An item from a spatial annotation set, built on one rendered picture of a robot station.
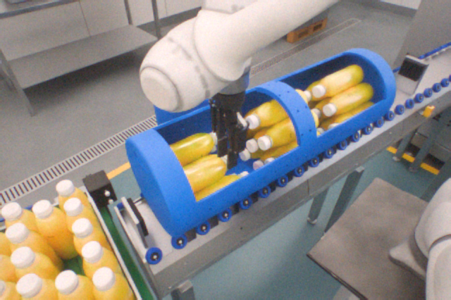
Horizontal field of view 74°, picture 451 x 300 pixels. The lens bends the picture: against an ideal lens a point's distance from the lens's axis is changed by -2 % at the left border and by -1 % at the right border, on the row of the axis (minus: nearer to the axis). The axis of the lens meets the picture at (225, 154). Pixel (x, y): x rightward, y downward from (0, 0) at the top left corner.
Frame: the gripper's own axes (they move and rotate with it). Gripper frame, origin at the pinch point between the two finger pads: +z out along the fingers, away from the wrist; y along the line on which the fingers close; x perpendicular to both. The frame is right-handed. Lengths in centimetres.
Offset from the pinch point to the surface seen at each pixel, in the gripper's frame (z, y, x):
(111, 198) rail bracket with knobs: 21.6, 21.9, 29.1
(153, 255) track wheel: 17.6, -5.3, 27.0
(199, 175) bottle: 0.7, -2.1, 9.9
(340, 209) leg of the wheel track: 83, -4, -76
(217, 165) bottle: 0.7, -1.6, 4.3
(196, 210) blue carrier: 3.4, -8.9, 15.2
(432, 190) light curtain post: 73, -28, -120
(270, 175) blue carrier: 5.7, -8.9, -8.2
